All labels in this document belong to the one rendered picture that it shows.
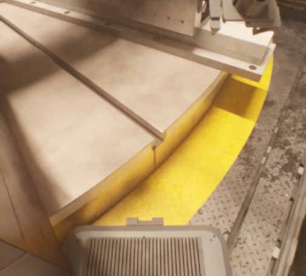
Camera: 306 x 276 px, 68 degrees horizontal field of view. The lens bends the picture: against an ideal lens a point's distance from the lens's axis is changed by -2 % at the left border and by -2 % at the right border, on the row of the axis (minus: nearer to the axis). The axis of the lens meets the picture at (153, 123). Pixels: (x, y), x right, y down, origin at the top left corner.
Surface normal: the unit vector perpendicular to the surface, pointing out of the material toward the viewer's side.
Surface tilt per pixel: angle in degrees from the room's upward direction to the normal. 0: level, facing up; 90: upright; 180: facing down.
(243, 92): 0
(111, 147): 0
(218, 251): 0
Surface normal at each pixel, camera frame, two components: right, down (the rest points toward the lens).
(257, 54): -0.50, 0.43
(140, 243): -0.02, -0.64
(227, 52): -0.51, 0.66
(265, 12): -0.01, -0.18
